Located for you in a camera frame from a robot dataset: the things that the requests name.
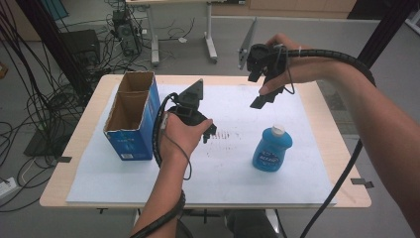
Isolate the white power strip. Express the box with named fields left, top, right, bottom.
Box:
left=0, top=177, right=18, bottom=200

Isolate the tangle of black floor cables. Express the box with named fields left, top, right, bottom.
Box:
left=0, top=0, right=196, bottom=213

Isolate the person's left leg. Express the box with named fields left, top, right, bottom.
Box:
left=176, top=218, right=196, bottom=238

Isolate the right gripper thin black cord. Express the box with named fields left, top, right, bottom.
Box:
left=281, top=46, right=297, bottom=95

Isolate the black floor plate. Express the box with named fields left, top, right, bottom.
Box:
left=23, top=120, right=78, bottom=159

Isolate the left gripper thin black cord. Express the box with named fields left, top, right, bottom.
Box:
left=162, top=113, right=193, bottom=181

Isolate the teal board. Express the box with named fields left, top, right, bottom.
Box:
left=39, top=0, right=70, bottom=22

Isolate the white desk frame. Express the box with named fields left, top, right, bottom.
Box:
left=125, top=0, right=220, bottom=67

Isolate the black equipment case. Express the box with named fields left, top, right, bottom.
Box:
left=60, top=29, right=102, bottom=68

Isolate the gripper thin black cord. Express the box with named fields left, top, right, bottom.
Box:
left=281, top=46, right=297, bottom=95
left=162, top=113, right=193, bottom=181

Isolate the black metal frame post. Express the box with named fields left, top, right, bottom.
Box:
left=14, top=0, right=92, bottom=98
left=356, top=0, right=420, bottom=68

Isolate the grey computer tower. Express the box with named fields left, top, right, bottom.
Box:
left=112, top=9, right=144, bottom=58

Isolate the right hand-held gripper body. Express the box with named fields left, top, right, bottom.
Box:
left=237, top=17, right=289, bottom=79

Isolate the left gripper black conduit cable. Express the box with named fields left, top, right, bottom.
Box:
left=129, top=92, right=187, bottom=238

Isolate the person's right leg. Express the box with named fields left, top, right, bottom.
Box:
left=226, top=209, right=279, bottom=238

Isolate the gripper black conduit cable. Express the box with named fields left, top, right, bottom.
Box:
left=286, top=49, right=377, bottom=238
left=129, top=92, right=187, bottom=238

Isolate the person's right hand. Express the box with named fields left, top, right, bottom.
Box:
left=259, top=33, right=335, bottom=96

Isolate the right gripper black conduit cable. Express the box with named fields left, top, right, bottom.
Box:
left=286, top=49, right=377, bottom=238

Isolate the person's leg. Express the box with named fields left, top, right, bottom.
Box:
left=176, top=218, right=196, bottom=238
left=226, top=209, right=279, bottom=238

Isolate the person's left hand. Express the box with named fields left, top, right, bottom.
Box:
left=158, top=112, right=214, bottom=167

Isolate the white table mat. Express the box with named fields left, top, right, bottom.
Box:
left=65, top=82, right=337, bottom=205

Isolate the blue cardboard box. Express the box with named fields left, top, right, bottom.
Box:
left=103, top=70, right=161, bottom=162

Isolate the grey table clip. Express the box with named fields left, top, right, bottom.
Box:
left=350, top=178, right=375, bottom=189

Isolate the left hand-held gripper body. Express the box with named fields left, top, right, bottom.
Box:
left=166, top=78, right=210, bottom=127

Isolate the blue detergent bottle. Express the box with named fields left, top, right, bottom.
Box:
left=252, top=124, right=294, bottom=173

